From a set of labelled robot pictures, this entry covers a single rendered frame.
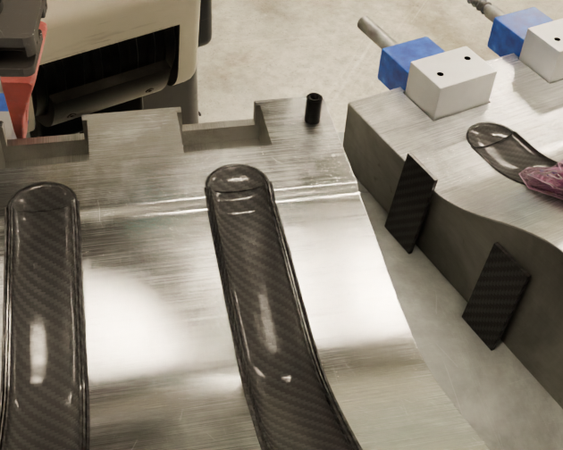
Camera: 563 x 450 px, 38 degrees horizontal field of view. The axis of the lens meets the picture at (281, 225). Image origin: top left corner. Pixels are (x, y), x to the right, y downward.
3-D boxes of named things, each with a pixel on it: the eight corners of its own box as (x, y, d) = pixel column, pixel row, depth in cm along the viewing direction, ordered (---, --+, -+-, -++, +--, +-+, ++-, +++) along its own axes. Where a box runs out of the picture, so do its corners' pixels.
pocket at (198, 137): (178, 151, 55) (175, 106, 52) (256, 144, 56) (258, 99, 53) (186, 197, 52) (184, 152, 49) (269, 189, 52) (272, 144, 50)
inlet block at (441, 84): (333, 57, 68) (340, -2, 64) (383, 44, 70) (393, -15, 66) (426, 149, 60) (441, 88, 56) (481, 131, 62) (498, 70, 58)
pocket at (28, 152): (8, 167, 53) (-3, 120, 50) (93, 159, 54) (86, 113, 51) (6, 216, 50) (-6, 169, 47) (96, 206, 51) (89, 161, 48)
